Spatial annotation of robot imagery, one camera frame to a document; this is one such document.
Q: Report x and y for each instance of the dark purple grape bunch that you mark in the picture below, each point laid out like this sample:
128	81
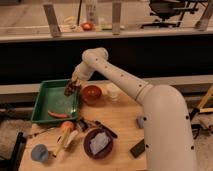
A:
70	88

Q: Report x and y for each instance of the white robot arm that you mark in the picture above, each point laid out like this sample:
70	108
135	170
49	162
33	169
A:
167	128

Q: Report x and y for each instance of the green plastic tray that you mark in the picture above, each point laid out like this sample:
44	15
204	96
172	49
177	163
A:
51	98

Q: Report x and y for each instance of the white cup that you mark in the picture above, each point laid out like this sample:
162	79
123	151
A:
112	91

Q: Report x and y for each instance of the orange bowl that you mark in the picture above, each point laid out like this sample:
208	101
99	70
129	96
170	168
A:
91	94

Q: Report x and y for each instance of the black knife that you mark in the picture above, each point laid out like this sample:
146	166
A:
98	124

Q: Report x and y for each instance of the small black cylinder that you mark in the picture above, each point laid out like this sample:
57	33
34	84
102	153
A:
82	125

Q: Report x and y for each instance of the blue sponge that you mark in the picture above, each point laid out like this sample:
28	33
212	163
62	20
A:
140	122

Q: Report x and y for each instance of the red chili pepper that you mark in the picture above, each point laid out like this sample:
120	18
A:
57	115

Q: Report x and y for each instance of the white crumpled cloth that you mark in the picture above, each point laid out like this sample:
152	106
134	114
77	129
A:
99	142

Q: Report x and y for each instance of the purple bowl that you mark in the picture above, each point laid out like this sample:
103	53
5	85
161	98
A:
102	154

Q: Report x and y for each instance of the red fruit on shelf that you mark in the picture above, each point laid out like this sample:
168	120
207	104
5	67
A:
87	26

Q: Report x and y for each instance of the black rectangular block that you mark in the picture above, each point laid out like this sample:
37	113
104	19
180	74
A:
138	149

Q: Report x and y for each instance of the black office chair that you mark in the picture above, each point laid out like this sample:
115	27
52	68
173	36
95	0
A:
165	9

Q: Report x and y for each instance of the black chair at left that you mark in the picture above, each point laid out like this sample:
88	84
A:
17	152

